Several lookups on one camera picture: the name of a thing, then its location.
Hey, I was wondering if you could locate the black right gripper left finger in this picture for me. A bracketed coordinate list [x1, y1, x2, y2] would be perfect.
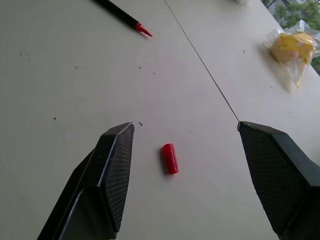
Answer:
[36, 121, 136, 240]

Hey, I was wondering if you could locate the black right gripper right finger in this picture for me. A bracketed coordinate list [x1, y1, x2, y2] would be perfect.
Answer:
[236, 121, 320, 240]

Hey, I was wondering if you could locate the red pen cap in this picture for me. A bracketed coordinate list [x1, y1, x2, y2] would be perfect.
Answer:
[161, 143, 180, 175]

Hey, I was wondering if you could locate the black pen with red tip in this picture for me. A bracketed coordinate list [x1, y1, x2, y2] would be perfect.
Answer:
[92, 0, 154, 38]

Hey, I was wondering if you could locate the clear bag with yellow contents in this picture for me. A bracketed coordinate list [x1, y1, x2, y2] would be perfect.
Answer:
[263, 19, 320, 89]

